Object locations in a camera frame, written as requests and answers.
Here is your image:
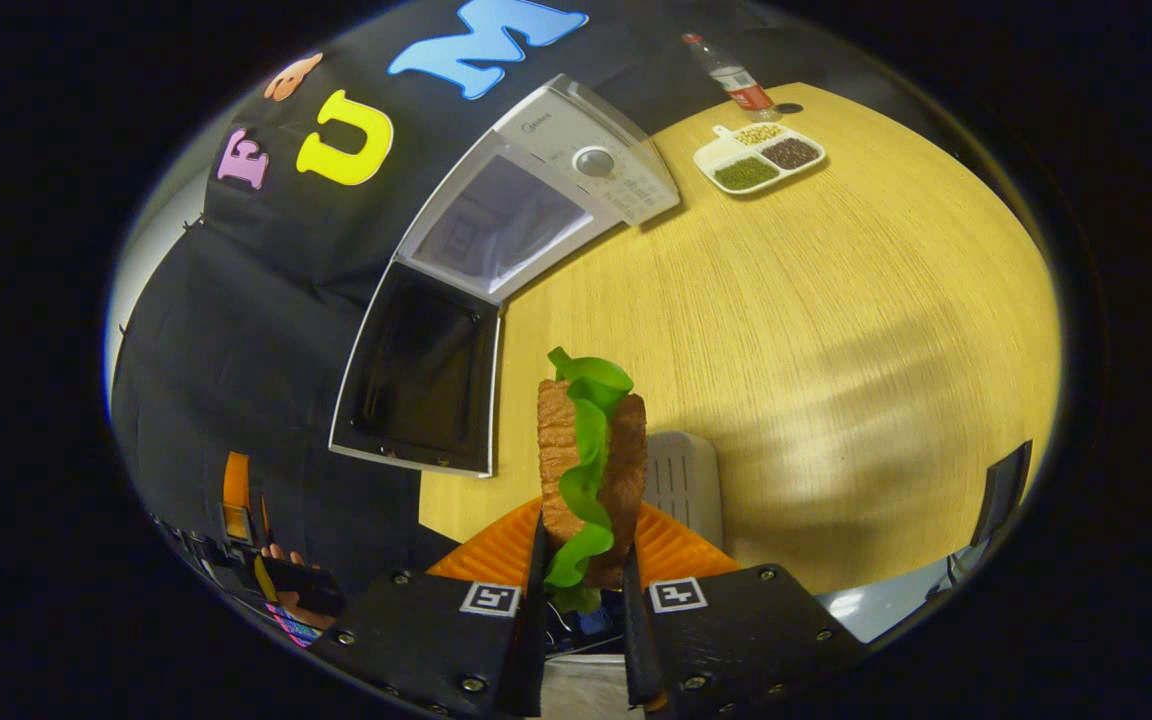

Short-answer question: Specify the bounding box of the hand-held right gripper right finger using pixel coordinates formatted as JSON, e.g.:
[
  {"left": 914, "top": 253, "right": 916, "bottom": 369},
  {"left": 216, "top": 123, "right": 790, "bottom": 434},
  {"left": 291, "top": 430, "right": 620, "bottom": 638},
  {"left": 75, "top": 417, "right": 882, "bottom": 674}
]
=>
[{"left": 621, "top": 500, "right": 867, "bottom": 713}]

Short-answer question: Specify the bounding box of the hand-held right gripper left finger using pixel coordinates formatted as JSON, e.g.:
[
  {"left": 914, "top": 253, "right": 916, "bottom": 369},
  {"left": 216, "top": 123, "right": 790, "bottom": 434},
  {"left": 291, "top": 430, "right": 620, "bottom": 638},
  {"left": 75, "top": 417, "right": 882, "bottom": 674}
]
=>
[{"left": 311, "top": 498, "right": 549, "bottom": 719}]

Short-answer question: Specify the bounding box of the sandwich with green lettuce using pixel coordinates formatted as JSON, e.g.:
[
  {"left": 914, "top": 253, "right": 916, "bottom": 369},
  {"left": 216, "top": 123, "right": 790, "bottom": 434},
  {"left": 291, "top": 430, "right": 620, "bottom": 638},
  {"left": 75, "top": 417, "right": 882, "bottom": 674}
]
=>
[{"left": 537, "top": 347, "right": 648, "bottom": 613}]

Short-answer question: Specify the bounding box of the white microwave oven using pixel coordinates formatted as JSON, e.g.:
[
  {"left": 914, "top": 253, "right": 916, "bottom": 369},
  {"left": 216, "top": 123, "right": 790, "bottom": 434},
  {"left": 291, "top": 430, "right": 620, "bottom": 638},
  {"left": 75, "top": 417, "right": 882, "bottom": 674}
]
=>
[{"left": 329, "top": 75, "right": 682, "bottom": 478}]

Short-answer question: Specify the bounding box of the black backdrop cloth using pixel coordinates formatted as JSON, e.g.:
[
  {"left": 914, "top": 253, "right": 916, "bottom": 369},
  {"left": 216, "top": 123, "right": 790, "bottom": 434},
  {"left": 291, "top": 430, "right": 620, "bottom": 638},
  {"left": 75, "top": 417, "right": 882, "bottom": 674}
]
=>
[{"left": 111, "top": 0, "right": 807, "bottom": 611}]

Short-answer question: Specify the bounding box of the white ribbed plastic tray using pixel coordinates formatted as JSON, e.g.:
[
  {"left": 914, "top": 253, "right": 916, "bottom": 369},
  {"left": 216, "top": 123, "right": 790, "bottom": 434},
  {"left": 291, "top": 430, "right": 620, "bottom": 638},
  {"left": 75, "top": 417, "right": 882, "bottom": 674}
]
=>
[{"left": 644, "top": 431, "right": 724, "bottom": 551}]

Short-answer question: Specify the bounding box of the dark flat panel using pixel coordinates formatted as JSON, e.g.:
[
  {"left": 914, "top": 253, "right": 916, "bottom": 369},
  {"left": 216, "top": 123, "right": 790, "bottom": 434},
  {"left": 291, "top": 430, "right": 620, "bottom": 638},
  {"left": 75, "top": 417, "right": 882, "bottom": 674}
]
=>
[{"left": 971, "top": 440, "right": 1034, "bottom": 548}]

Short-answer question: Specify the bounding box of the white divided dish with beans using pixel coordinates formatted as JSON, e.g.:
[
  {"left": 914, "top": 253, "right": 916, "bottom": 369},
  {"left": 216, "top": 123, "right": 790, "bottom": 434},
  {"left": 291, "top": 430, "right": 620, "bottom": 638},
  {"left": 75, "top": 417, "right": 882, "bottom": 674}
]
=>
[{"left": 693, "top": 122, "right": 826, "bottom": 196}]

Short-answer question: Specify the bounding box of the clear bottle with red label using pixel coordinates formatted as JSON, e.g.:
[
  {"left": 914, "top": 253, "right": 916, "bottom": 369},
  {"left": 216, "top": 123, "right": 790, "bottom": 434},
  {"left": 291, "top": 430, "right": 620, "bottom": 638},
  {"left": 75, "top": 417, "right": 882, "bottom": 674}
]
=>
[{"left": 681, "top": 33, "right": 777, "bottom": 121}]

